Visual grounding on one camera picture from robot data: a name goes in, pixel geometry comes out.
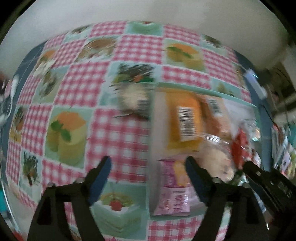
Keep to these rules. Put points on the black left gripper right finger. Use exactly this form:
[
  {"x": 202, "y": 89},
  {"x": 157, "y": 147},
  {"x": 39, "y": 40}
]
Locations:
[{"x": 246, "y": 220}]

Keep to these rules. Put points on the clear bread roll packet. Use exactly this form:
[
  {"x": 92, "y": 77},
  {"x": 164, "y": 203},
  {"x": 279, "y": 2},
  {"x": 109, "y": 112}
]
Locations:
[{"x": 215, "y": 157}]

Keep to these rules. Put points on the green white cracker packet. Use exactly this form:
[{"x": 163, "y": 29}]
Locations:
[{"x": 252, "y": 131}]

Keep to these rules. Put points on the peach pink snack bag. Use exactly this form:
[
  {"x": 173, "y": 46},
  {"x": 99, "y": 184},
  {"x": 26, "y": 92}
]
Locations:
[{"x": 215, "y": 116}]

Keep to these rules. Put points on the red crinkled snack packet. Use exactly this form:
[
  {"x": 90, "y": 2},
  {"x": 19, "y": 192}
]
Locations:
[{"x": 240, "y": 149}]

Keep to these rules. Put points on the pink strawberry cake packet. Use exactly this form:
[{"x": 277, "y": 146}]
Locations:
[{"x": 174, "y": 189}]

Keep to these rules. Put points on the teal rimmed white tray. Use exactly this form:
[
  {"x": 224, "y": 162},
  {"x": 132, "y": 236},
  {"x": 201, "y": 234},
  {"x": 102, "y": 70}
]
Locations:
[{"x": 237, "y": 111}]

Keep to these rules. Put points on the white power strip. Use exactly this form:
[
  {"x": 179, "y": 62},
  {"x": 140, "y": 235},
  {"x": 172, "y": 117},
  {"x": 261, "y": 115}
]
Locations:
[{"x": 252, "y": 78}]

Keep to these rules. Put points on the orange cake snack packet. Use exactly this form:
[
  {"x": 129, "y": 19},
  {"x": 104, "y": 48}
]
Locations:
[{"x": 185, "y": 121}]

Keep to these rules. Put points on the checkered cake print tablecloth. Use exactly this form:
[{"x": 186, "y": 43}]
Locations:
[{"x": 63, "y": 122}]

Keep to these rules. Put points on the clear dark snack packet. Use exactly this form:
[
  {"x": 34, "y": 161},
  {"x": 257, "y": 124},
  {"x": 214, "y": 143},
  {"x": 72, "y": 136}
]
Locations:
[{"x": 134, "y": 99}]

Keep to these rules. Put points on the white crumpled wrapper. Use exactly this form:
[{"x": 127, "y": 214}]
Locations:
[{"x": 43, "y": 68}]

